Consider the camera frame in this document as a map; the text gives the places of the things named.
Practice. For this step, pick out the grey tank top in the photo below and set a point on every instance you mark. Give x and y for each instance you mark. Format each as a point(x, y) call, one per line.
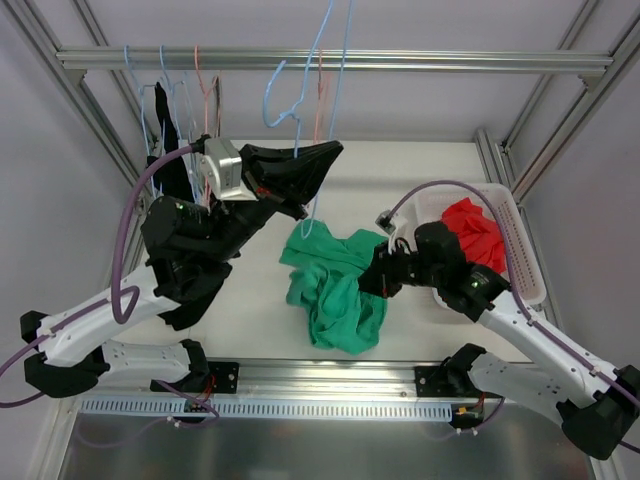
point(217, 92)

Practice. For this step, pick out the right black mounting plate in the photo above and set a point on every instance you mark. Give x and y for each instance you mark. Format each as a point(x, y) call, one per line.
point(440, 381)

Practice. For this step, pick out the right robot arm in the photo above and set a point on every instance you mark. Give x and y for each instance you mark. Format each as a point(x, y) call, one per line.
point(594, 402)

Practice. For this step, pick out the white slotted cable duct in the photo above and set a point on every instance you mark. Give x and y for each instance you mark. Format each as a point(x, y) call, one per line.
point(235, 407)

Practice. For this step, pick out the blue hanger under black top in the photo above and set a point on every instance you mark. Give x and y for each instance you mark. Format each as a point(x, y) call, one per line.
point(149, 138)

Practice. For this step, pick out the red tank top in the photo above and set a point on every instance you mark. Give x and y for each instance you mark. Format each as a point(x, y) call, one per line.
point(479, 237)

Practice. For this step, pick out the aluminium frame post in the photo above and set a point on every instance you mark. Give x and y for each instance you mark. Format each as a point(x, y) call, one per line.
point(559, 107)
point(33, 28)

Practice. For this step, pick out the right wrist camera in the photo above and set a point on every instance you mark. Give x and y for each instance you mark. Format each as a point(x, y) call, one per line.
point(395, 226)

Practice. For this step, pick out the pink plastic hanger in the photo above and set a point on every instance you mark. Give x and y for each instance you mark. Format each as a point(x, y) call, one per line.
point(323, 88)

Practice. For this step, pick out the left aluminium frame post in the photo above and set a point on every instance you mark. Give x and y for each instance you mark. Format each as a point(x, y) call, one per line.
point(33, 28)

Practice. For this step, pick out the blue hanger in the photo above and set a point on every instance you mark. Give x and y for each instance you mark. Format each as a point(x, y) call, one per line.
point(178, 117)
point(149, 138)
point(302, 110)

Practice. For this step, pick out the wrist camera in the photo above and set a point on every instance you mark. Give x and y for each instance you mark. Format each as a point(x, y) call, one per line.
point(221, 165)
point(395, 226)

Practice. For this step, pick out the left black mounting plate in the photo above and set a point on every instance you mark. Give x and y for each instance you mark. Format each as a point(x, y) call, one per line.
point(220, 375)

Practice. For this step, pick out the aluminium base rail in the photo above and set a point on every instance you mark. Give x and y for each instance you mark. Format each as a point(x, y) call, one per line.
point(313, 378)

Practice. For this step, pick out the pink hanger under grey top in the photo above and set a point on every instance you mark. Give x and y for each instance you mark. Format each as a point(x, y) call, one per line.
point(207, 95)

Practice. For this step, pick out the green tank top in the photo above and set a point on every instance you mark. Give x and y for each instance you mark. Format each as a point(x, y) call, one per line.
point(324, 283)

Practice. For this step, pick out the right aluminium frame post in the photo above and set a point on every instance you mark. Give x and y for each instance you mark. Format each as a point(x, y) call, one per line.
point(559, 107)

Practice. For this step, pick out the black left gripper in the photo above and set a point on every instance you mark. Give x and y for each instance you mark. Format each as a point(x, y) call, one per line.
point(270, 195)

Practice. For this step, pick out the aluminium hanging rail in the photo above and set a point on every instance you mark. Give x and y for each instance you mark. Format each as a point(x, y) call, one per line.
point(557, 62)

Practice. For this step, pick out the black mounting plate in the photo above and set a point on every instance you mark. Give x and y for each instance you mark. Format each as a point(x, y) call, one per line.
point(220, 375)
point(440, 381)

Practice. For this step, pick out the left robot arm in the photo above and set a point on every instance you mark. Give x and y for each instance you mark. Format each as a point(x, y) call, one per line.
point(190, 248)

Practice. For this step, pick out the blue hanger under white top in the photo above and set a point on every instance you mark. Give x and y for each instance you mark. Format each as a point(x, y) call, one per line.
point(178, 117)

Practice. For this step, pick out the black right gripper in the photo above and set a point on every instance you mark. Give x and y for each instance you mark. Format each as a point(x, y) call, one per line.
point(382, 276)

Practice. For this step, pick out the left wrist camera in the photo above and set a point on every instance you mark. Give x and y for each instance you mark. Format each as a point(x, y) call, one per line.
point(221, 165)

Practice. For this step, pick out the white plastic basket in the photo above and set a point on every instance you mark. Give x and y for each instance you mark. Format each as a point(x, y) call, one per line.
point(429, 204)

